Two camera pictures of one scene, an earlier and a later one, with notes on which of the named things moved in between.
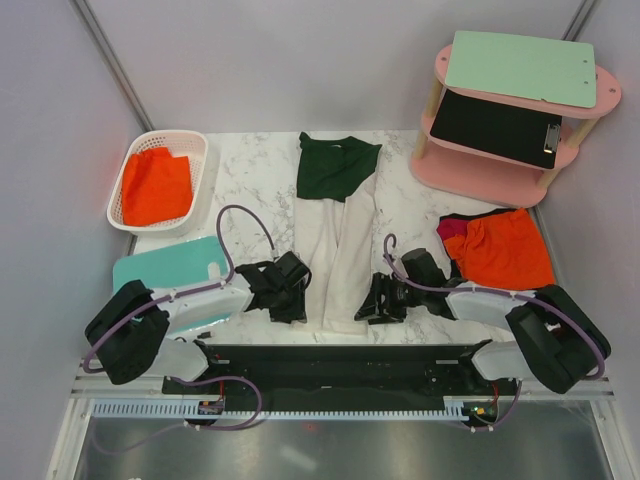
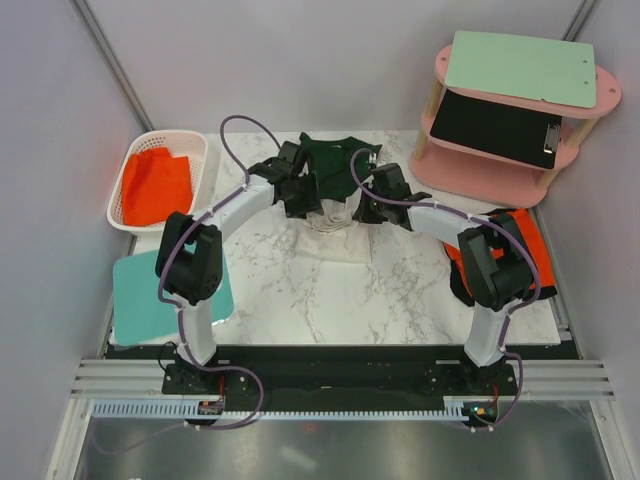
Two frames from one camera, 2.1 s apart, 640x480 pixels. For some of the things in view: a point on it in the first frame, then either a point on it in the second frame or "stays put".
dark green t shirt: [328, 168] stays put
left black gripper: [296, 311] → [312, 201]
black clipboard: [520, 133] stays put
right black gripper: [372, 309] → [364, 215]
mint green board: [558, 71] stays put
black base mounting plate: [334, 373] stays put
